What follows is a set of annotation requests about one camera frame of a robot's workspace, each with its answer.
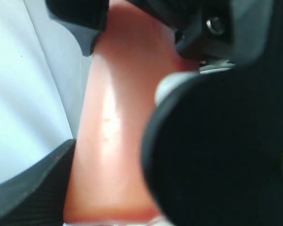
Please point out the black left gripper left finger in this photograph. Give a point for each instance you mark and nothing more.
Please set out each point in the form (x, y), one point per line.
(36, 196)

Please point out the red sauce squeeze bottle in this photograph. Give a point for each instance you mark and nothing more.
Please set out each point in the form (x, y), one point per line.
(129, 60)

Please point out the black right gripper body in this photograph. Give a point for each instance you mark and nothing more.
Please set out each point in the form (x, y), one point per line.
(241, 32)

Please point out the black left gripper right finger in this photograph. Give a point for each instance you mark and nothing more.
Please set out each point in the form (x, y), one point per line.
(212, 154)

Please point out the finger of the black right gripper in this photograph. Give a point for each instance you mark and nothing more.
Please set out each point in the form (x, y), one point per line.
(85, 19)

